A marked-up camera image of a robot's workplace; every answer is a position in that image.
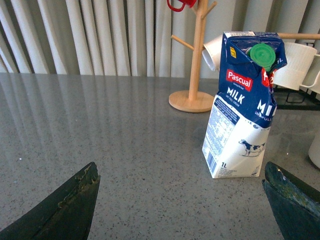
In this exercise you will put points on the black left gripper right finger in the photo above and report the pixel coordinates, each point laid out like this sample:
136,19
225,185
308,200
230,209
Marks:
295,204

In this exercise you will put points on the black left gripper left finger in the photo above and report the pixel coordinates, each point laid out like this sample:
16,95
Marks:
66,214

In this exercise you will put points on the white smiley face mug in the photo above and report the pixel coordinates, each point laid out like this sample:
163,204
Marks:
314,151

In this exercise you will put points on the Pascual milk carton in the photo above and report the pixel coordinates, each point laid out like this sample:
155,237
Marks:
244,106

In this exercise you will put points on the cream ribbed mug right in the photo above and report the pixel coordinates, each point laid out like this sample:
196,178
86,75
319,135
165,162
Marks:
312,78

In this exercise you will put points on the cream ribbed mug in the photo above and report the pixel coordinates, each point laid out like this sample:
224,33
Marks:
299,59
312,78

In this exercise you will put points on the wooden mug tree stand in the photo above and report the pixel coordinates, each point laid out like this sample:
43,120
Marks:
193,100

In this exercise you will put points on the cream ribbed mug left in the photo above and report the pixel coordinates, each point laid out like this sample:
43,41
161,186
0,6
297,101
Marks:
299,59

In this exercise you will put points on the white mug on tree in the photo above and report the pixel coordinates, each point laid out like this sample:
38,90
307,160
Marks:
212,53

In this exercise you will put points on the red mug on tree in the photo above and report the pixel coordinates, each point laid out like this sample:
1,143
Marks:
179,5

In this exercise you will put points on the black wire mug rack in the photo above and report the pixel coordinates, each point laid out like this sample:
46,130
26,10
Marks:
304,98

